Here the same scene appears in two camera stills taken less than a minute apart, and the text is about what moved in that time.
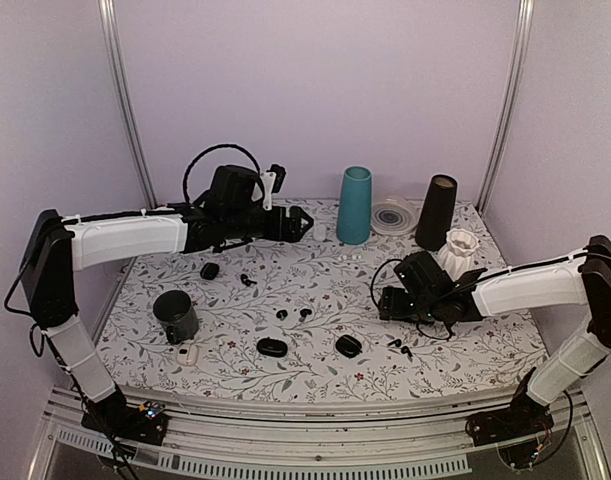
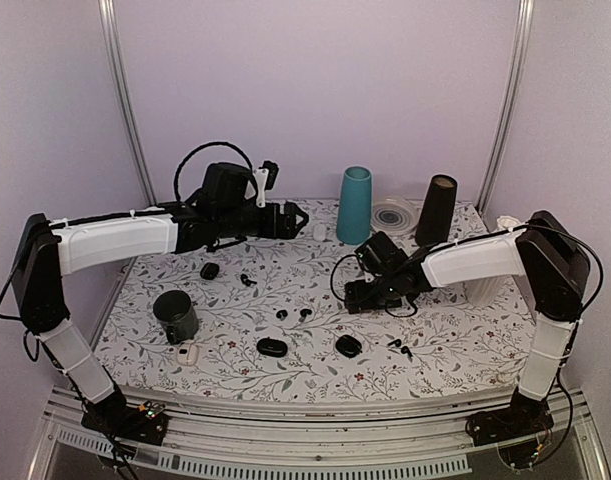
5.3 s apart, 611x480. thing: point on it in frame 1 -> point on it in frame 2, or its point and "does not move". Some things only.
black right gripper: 392,308 -> 357,298
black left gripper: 295,233 does not move
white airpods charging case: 319,232 does not move
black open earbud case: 348,346 does not move
